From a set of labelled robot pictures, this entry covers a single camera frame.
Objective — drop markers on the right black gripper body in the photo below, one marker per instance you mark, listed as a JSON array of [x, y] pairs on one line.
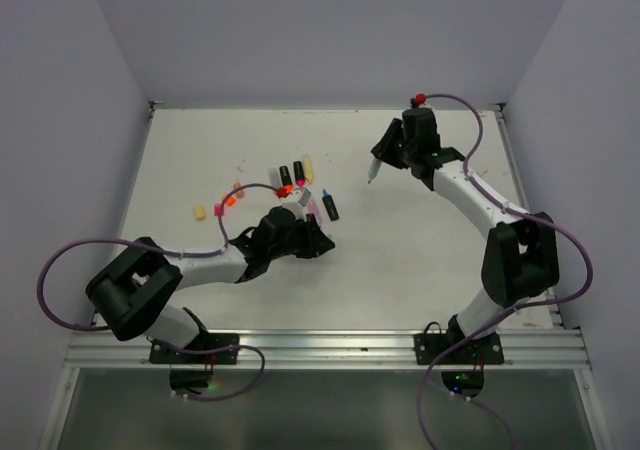
[[410, 150]]

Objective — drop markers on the pastel orange highlighter cap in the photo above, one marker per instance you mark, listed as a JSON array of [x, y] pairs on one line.
[[238, 188]]

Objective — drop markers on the black neon pink highlighter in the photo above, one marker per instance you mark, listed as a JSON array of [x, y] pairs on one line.
[[299, 175]]

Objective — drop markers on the pastel pink highlighter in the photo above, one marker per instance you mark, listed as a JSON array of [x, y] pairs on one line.
[[313, 209]]

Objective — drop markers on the pastel green highlighter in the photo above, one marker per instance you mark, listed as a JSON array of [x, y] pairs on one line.
[[373, 170]]

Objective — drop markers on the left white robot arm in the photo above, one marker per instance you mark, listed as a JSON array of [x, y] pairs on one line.
[[132, 293]]

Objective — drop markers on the black blue highlighter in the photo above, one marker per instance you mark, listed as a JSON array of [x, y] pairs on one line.
[[330, 206]]

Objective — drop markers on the yellow highlighter cap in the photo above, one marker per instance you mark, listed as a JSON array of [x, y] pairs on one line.
[[199, 213]]

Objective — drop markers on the yellow highlighter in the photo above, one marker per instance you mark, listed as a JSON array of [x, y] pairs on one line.
[[308, 170]]

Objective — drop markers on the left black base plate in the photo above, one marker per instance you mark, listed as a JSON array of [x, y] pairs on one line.
[[205, 352]]

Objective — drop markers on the black neon orange highlighter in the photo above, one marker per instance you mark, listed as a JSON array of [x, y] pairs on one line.
[[285, 177]]

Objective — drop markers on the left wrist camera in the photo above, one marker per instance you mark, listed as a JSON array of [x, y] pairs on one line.
[[296, 202]]

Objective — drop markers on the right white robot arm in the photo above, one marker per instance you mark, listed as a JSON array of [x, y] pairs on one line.
[[520, 259]]

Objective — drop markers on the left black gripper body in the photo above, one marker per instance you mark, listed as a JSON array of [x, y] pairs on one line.
[[289, 246]]

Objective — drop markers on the pastel orange highlighter body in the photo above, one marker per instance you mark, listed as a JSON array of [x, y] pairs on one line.
[[274, 177]]

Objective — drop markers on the aluminium rail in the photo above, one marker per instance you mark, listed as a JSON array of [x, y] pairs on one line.
[[529, 349]]

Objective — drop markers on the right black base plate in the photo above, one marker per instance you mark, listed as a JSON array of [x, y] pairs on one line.
[[434, 344]]

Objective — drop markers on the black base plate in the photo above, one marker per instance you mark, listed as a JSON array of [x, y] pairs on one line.
[[434, 344], [205, 352]]

